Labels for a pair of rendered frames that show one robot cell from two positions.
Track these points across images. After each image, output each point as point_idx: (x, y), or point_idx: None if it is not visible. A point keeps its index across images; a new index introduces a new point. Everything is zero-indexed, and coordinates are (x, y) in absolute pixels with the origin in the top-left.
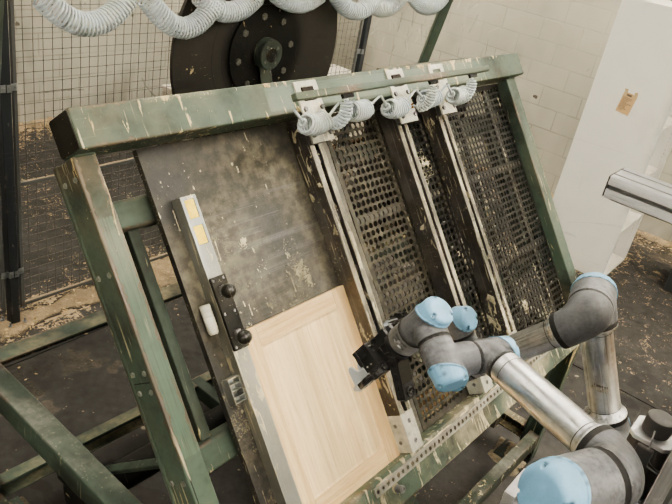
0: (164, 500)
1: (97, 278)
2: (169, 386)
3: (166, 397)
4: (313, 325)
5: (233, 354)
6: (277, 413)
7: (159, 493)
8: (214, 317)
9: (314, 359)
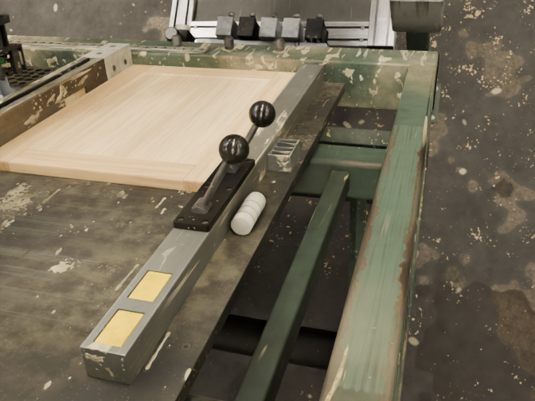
0: (236, 387)
1: (399, 360)
2: (396, 170)
3: (409, 165)
4: (90, 151)
5: (256, 165)
6: (245, 122)
7: (232, 399)
8: (242, 204)
9: (134, 133)
